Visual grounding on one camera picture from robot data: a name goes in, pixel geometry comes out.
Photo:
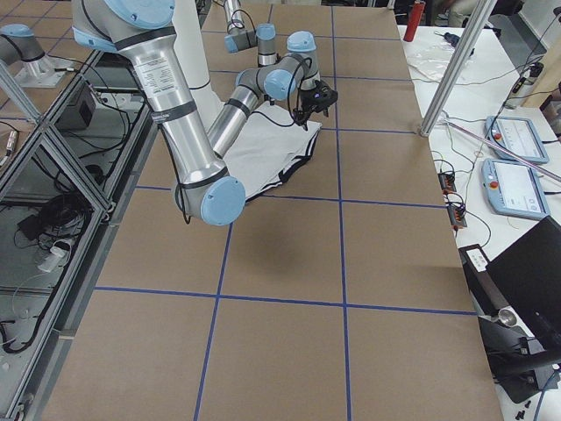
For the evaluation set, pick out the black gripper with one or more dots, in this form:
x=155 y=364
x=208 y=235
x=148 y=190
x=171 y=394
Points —
x=309 y=105

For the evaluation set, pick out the grey cartoon print t-shirt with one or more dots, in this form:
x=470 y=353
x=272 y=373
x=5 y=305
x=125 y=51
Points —
x=269 y=149

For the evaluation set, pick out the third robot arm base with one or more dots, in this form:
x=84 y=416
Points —
x=19 y=44

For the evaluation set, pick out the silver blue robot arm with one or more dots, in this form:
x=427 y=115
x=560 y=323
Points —
x=242 y=34
x=163 y=42

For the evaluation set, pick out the clear plastic bag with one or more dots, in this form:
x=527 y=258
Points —
x=432 y=62

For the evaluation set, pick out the red cylinder bottle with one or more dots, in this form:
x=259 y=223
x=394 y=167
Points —
x=414 y=19

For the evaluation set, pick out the orange circuit board upper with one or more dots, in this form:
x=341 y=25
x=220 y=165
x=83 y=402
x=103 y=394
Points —
x=447 y=182

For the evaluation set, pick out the orange circuit board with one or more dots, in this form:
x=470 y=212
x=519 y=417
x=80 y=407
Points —
x=447 y=182
x=456 y=212

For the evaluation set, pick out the orange circuit board lower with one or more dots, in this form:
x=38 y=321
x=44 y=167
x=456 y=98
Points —
x=456 y=212

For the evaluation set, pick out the upper blue teach pendant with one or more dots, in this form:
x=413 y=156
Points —
x=518 y=136

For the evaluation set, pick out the blue teach pendant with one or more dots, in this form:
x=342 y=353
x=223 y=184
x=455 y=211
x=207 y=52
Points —
x=518 y=136
x=513 y=189

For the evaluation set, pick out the black power box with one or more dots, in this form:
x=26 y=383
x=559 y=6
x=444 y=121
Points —
x=78 y=113

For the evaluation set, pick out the lower blue teach pendant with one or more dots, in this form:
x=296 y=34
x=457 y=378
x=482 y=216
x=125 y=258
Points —
x=513 y=189

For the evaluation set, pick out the black laptop computer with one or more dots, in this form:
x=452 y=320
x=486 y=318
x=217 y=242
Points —
x=527 y=274

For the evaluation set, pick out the black monitor stand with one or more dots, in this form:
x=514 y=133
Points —
x=508 y=347

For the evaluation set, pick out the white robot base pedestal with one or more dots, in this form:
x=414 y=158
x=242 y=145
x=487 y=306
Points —
x=191 y=55

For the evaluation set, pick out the aluminium frame post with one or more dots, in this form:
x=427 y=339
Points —
x=474 y=27

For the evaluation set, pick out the aluminium frame rail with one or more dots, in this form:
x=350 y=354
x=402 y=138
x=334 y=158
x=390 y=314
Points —
x=45 y=135

